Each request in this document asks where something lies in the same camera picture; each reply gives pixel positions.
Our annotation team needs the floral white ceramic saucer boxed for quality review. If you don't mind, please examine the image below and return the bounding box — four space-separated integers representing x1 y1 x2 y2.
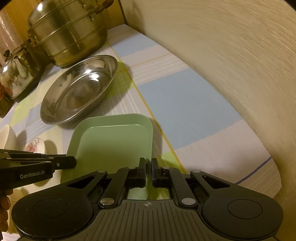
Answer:
24 138 47 154

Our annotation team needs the checkered pastel tablecloth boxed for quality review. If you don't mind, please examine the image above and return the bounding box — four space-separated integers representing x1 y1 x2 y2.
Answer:
0 24 282 241

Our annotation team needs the large stainless steel dish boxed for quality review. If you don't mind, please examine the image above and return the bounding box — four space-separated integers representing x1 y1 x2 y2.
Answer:
40 55 118 125

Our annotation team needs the green square plastic plate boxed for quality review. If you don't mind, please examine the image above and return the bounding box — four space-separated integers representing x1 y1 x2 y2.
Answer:
60 113 154 200

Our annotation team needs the white ceramic rice bowl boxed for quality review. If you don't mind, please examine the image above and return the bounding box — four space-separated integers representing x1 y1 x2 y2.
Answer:
0 124 16 150

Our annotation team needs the stainless steel kettle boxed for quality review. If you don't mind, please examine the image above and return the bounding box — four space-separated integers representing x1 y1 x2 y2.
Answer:
1 39 45 102

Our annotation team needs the person's left hand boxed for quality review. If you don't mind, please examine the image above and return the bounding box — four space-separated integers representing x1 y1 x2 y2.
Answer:
0 189 13 232

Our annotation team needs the cooking oil bottle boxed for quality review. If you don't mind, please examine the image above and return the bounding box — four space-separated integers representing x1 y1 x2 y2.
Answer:
0 85 14 118

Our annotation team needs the stacked stainless steel steamer pot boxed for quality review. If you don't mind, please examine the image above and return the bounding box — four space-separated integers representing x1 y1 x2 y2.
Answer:
27 1 113 68

